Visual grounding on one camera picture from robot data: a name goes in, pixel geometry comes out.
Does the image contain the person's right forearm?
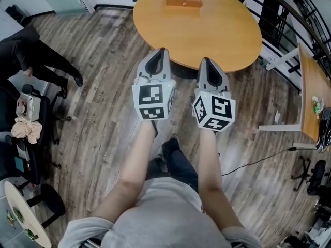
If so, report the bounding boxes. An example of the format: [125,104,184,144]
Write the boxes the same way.
[198,129,245,229]

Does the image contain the black bag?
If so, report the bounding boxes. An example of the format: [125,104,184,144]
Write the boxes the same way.
[315,107,331,151]

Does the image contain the black floor cable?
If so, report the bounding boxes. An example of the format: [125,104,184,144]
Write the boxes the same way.
[221,146,297,177]

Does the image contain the person's dark trousers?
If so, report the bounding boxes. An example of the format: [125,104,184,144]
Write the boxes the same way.
[147,138,200,193]

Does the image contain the black chair with items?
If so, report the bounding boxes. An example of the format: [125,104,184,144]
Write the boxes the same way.
[0,135,42,186]

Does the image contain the black office chair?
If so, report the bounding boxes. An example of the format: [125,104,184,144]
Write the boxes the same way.
[290,156,327,196]
[21,84,62,145]

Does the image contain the small round white table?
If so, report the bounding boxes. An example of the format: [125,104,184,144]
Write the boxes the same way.
[4,181,66,248]

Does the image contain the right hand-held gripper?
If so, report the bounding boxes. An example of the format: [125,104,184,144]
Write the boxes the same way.
[191,57,236,132]

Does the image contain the round wooden table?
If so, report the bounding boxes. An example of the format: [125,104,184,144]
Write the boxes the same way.
[132,0,263,79]

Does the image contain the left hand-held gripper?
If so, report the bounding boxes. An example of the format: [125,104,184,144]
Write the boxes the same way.
[132,48,177,121]

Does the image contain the flower bunch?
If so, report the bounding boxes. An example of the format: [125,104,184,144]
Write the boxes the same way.
[311,95,324,114]

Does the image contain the peach cloth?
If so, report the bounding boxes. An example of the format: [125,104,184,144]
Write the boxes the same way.
[10,116,42,144]

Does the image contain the black metal railing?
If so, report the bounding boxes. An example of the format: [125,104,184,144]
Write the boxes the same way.
[90,0,331,92]

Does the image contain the rectangular wooden desk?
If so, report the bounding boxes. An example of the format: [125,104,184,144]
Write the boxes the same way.
[258,42,331,150]

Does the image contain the white box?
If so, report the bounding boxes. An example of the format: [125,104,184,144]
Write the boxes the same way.
[16,92,42,122]

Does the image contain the person's left forearm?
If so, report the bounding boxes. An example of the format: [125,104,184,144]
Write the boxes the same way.
[90,120,158,224]

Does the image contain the person's grey shirt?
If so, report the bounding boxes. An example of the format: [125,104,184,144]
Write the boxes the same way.
[58,177,262,248]

